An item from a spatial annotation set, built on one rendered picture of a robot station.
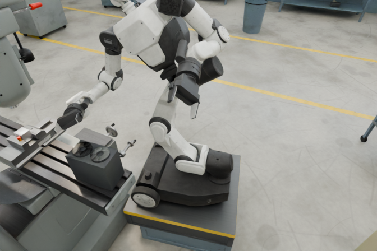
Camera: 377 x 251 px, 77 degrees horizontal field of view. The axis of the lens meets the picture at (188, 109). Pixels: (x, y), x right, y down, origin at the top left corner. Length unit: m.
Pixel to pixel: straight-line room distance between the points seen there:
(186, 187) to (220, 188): 0.23
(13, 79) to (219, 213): 1.44
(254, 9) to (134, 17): 4.46
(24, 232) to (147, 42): 1.18
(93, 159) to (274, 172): 1.88
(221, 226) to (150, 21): 1.34
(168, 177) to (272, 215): 1.04
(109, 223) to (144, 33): 1.47
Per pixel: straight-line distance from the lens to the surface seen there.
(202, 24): 1.12
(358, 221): 2.65
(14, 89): 1.31
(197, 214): 1.81
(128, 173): 1.36
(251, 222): 2.29
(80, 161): 1.25
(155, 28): 1.09
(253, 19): 5.51
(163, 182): 1.74
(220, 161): 1.63
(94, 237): 2.07
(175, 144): 1.58
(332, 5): 7.40
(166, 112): 1.40
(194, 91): 0.82
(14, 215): 1.72
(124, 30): 1.17
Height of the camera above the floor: 2.01
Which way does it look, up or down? 39 degrees down
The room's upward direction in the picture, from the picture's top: straight up
